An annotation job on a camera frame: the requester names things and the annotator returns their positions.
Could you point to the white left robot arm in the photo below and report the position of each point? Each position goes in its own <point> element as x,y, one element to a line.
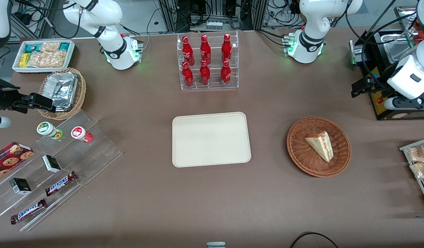
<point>308,20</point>

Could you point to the red cookie box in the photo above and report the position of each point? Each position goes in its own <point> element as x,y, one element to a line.
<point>8,160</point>

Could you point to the Snickers chocolate bar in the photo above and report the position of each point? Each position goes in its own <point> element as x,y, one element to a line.
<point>28,211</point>
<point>60,183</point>

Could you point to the grey device edge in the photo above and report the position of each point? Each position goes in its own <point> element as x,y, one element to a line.
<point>216,245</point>

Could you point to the red cola bottle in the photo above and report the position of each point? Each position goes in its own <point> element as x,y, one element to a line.
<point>187,51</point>
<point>226,75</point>
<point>205,75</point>
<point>205,50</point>
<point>226,48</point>
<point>187,76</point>

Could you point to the white power strip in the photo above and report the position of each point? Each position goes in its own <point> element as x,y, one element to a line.
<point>214,25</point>

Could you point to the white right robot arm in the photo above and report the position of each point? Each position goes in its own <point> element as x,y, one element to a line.
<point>113,48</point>

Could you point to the silver foil container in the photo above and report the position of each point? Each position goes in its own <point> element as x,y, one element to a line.
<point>62,89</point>

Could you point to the clear bag of fried snacks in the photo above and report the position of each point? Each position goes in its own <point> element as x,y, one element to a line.
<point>418,153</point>
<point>422,170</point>

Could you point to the triangular sandwich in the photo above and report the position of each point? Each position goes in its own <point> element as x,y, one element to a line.
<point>320,144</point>

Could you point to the green lid white cup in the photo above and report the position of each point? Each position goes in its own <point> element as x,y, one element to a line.
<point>45,128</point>

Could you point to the large clear cracker bag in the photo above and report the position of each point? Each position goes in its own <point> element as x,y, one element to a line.
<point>46,59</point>

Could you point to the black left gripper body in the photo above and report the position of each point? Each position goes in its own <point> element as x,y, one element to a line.
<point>381,78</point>

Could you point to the tan wicker basket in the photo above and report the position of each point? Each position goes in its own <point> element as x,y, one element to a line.
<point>81,93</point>

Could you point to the black food warmer cabinet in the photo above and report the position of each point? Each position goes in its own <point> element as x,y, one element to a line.
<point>399,115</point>

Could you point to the brown round wicker basket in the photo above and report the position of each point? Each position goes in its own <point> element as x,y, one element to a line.
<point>301,151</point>

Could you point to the yellow snack packet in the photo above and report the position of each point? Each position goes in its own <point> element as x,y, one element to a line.
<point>23,60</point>

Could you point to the red lid white cup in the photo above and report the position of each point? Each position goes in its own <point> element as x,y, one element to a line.
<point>78,132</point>

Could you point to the teal snack packet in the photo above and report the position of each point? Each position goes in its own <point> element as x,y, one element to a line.
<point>64,46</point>
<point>31,47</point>

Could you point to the clear acrylic stepped shelf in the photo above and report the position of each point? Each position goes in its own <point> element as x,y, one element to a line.
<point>94,151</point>

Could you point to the clear acrylic bottle rack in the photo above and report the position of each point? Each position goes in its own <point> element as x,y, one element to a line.
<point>215,88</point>

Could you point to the aluminium frame rack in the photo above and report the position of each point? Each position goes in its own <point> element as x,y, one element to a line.
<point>170,13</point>

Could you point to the small black box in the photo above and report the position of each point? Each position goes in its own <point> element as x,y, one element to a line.
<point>52,163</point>
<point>20,186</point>

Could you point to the beige plastic tray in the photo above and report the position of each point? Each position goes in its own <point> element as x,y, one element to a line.
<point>211,139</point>

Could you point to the small clear cracker bag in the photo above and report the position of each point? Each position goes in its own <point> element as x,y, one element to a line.
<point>50,46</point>

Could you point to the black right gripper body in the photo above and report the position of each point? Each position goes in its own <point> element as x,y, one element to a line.
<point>1,97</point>

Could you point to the white rectangular snack bin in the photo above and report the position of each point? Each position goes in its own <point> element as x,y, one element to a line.
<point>16,65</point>

